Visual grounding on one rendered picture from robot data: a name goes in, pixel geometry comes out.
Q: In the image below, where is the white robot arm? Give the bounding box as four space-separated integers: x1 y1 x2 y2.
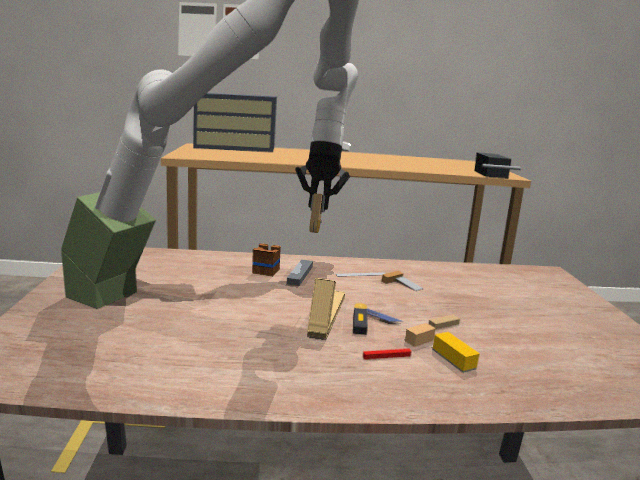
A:
95 0 359 222

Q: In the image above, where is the yellow rectangular block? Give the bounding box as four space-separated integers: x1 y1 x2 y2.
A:
432 332 480 373

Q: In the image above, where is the red rectangular bar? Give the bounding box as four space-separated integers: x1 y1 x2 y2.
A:
363 349 412 360

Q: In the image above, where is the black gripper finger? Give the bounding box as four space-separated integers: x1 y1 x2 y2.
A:
295 164 319 211
321 165 350 212

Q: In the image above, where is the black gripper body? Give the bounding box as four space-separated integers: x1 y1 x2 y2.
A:
306 141 342 181

